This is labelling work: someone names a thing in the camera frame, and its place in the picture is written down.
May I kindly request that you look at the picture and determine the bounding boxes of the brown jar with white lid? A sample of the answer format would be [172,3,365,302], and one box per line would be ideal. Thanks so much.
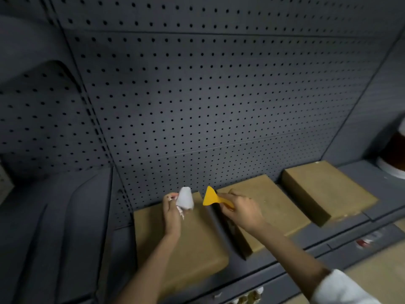
[376,117,405,180]

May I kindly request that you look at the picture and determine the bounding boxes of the person's left forearm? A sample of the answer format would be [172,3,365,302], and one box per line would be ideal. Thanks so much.
[115,231,182,304]

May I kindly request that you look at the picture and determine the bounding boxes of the grey pegboard shelf unit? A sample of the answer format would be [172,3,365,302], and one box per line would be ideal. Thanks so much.
[0,0,405,304]

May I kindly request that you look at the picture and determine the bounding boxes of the person's left hand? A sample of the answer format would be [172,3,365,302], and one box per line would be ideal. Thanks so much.
[163,193,187,238]

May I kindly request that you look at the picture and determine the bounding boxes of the yellow plastic scraper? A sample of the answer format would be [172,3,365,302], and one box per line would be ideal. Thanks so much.
[202,186,235,210]

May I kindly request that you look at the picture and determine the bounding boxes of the brown cardboard box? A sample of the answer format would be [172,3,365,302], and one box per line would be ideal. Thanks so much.
[133,192,230,298]
[281,160,379,227]
[216,174,312,260]

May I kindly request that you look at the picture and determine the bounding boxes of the white cloth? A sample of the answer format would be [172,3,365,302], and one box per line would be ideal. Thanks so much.
[175,186,194,220]

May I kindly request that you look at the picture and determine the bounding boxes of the red and white shelf label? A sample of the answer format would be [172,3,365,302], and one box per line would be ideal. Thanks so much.
[356,232,384,249]

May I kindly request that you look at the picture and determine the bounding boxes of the person's right hand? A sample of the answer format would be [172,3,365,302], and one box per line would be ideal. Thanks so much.
[216,190,266,233]

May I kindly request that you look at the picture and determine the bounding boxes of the bottles with gold caps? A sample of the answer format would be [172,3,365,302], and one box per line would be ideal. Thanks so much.
[228,286,265,304]

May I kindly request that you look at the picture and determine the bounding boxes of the person's right forearm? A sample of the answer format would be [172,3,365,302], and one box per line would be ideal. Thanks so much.
[245,218,332,300]

